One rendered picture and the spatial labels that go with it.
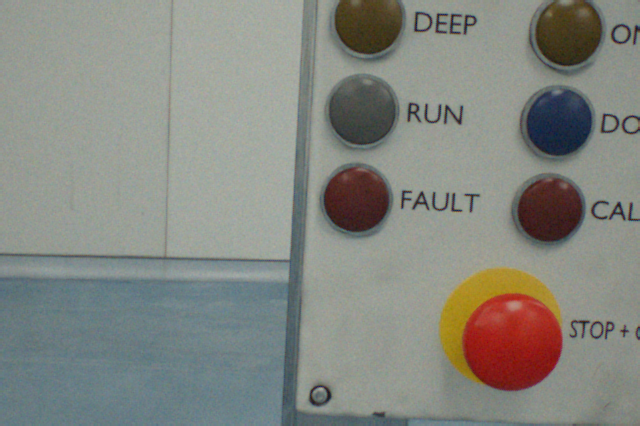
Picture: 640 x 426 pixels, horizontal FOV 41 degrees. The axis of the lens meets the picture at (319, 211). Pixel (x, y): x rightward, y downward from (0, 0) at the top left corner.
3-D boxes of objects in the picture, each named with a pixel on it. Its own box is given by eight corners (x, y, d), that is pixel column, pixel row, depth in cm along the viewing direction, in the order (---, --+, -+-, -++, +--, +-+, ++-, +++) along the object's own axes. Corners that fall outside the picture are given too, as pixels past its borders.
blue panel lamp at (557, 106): (592, 159, 34) (600, 90, 34) (524, 155, 34) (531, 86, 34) (585, 157, 35) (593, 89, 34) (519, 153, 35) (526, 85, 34)
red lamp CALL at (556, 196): (582, 246, 35) (590, 179, 34) (516, 242, 35) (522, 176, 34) (576, 242, 36) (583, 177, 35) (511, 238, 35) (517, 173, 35)
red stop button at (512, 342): (563, 400, 34) (574, 303, 33) (463, 395, 33) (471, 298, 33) (531, 361, 38) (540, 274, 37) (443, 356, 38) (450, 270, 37)
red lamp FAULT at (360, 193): (388, 236, 34) (393, 169, 34) (321, 233, 34) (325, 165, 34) (386, 232, 35) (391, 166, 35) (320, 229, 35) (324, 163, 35)
